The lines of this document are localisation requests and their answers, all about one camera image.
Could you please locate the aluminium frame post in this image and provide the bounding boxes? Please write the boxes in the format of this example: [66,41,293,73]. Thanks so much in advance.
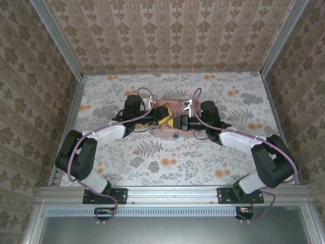
[29,0,85,78]
[260,0,307,77]

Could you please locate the grey slotted cable duct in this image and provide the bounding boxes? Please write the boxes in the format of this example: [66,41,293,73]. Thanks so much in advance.
[47,205,255,217]

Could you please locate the grey metal panel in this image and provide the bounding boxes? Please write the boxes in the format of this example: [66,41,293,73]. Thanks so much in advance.
[24,205,320,244]

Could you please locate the aluminium front frame rail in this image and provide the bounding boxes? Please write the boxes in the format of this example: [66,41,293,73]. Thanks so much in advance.
[37,185,311,205]

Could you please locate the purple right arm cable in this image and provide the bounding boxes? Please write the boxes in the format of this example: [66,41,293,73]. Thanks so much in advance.
[191,87,299,224]

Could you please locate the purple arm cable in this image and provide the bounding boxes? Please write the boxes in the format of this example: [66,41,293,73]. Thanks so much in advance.
[69,86,156,226]
[191,87,299,224]

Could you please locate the pink floral storage box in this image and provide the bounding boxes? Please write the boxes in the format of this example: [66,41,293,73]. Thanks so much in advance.
[152,98,204,139]

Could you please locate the aluminium table side rail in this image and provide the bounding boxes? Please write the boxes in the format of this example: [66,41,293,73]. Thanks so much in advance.
[49,75,87,188]

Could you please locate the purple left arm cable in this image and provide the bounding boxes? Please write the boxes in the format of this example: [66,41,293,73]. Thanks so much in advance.
[69,86,156,226]

